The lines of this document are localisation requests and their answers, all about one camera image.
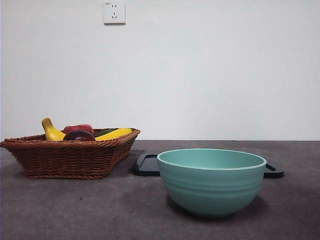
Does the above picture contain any dark purple plum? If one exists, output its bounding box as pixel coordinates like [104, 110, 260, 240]
[62, 130, 96, 142]

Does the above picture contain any teal ribbed bowl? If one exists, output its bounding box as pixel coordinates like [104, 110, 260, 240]
[156, 148, 268, 218]

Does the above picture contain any black rectangular tray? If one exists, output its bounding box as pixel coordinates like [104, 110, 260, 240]
[131, 153, 285, 179]

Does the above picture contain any green vegetable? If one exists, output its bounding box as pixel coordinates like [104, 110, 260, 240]
[94, 128, 117, 138]

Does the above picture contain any red apple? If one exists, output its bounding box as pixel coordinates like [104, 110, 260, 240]
[61, 123, 95, 137]

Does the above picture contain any brown wicker basket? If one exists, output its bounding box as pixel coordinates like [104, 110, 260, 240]
[0, 127, 141, 180]

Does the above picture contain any yellow banana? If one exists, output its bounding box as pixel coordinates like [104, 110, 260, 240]
[41, 117, 133, 142]

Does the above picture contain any white wall socket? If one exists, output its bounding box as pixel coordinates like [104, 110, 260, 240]
[103, 0, 126, 26]

